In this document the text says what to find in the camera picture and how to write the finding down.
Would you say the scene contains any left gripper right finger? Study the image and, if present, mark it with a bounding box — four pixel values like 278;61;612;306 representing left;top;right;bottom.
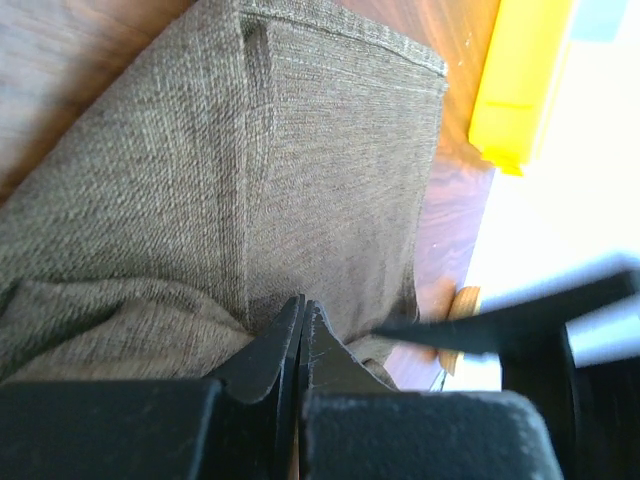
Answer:
298;301;563;479

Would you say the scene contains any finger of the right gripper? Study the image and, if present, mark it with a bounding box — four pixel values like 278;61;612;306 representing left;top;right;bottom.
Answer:
372;279;639;355

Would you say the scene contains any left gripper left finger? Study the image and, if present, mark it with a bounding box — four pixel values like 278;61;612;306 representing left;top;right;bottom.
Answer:
1;296;305;479

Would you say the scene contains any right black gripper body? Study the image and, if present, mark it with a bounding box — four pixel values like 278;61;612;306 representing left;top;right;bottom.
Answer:
500;329;639;479

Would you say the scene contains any brown cloth napkin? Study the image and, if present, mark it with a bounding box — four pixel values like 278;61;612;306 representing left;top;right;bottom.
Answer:
1;1;447;382

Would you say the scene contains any yellow plastic tray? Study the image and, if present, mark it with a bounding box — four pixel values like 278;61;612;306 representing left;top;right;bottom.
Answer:
468;0;574;176

